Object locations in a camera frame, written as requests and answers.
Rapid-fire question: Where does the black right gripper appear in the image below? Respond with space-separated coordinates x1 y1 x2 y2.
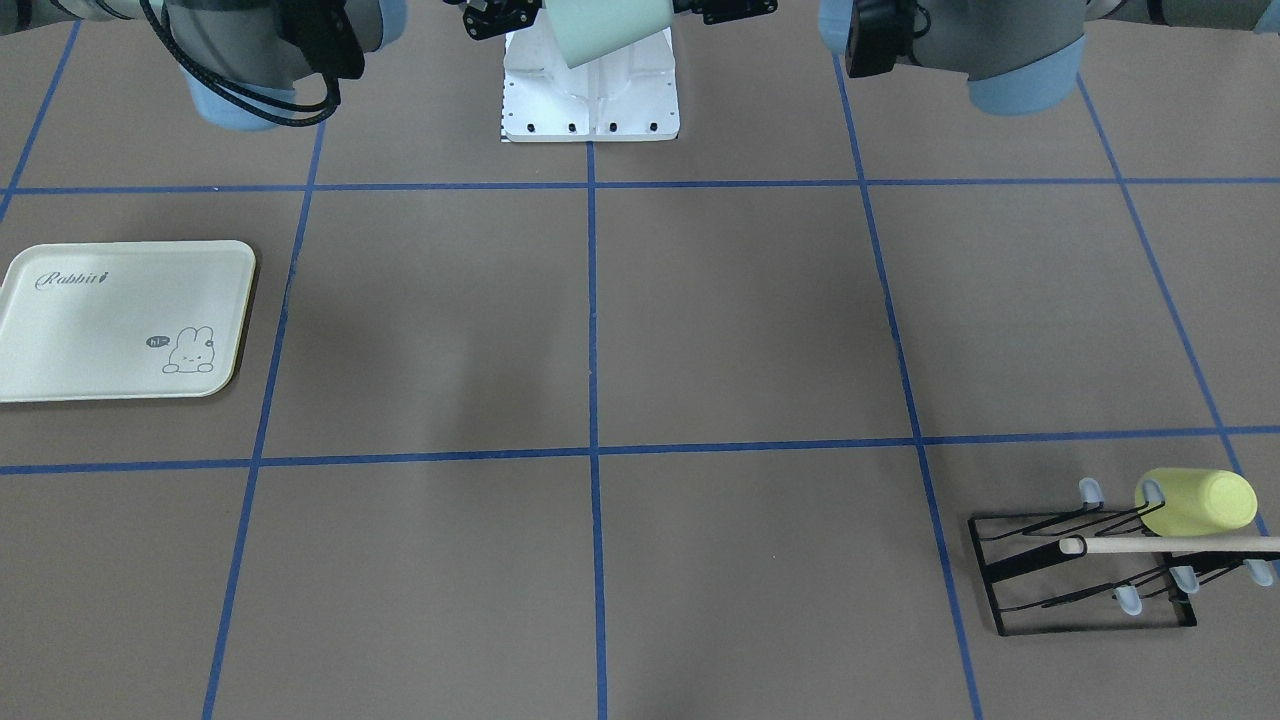
445 0 544 41

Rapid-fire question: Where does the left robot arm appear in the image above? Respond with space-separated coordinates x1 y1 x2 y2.
815 1 1277 117

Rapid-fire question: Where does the light green plastic cup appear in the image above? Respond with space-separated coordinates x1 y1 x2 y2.
544 1 675 68

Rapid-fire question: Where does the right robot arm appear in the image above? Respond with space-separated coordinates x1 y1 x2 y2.
3 1 410 131

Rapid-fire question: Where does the black wire cup rack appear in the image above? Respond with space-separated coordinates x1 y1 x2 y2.
966 477 1277 637

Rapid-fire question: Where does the cream rabbit tray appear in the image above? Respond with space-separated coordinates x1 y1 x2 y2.
1 240 257 404

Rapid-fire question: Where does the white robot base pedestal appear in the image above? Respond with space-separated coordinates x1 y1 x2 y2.
500 20 681 143

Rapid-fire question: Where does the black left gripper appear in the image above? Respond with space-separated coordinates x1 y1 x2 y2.
672 0 778 26

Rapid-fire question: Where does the yellow plastic cup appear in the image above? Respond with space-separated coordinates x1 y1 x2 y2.
1135 468 1258 537

